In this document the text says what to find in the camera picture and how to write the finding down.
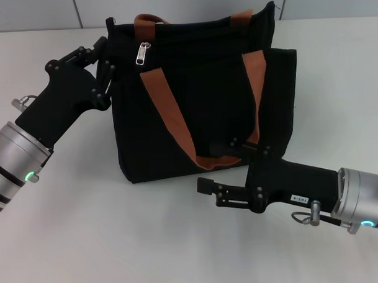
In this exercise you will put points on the silver zipper pull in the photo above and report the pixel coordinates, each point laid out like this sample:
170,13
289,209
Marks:
142,53

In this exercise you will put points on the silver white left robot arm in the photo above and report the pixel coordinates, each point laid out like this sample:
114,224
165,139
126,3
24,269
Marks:
9,154

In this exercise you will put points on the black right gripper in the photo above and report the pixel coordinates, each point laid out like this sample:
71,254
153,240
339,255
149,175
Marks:
296,181

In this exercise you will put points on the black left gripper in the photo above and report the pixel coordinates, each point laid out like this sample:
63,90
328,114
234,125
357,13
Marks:
60,93

